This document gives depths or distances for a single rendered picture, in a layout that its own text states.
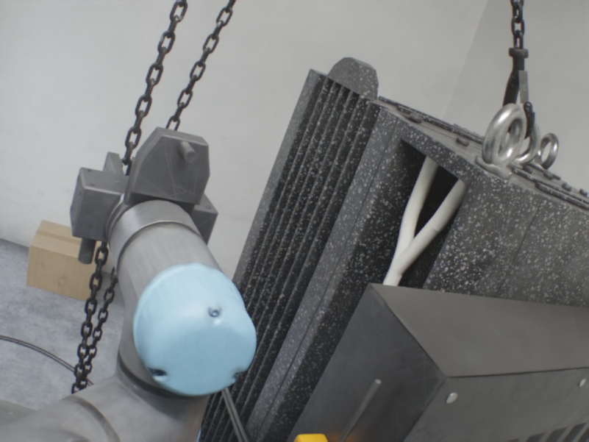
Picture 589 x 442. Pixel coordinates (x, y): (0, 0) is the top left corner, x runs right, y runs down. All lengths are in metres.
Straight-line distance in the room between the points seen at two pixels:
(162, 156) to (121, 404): 0.19
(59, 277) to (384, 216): 2.41
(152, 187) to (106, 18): 2.46
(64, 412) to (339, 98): 0.54
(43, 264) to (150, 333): 2.56
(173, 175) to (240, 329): 0.15
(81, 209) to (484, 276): 0.39
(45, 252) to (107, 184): 2.37
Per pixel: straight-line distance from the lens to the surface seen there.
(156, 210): 0.41
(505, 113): 0.49
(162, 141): 0.41
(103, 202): 0.46
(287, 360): 0.73
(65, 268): 2.85
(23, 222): 3.26
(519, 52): 0.64
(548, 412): 0.56
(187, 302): 0.31
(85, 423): 0.35
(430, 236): 0.56
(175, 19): 0.56
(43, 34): 2.95
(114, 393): 0.37
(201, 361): 0.32
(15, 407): 1.36
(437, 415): 0.41
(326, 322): 0.66
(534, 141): 0.67
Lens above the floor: 1.66
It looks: 20 degrees down
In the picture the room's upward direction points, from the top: 21 degrees clockwise
